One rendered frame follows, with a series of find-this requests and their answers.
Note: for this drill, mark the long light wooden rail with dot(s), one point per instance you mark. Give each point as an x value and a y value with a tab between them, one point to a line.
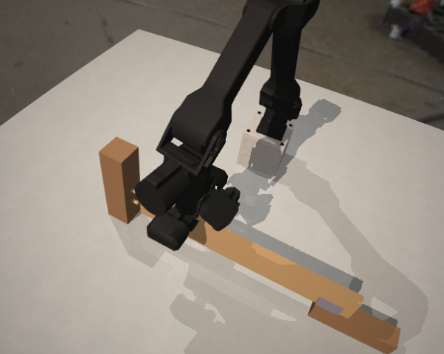
276	268

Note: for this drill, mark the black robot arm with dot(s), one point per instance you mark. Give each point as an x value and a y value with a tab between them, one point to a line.
202	120

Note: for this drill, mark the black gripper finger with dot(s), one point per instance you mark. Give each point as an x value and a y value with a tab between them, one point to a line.
192	226

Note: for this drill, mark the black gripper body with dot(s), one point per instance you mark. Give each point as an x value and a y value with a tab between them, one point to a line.
172	230

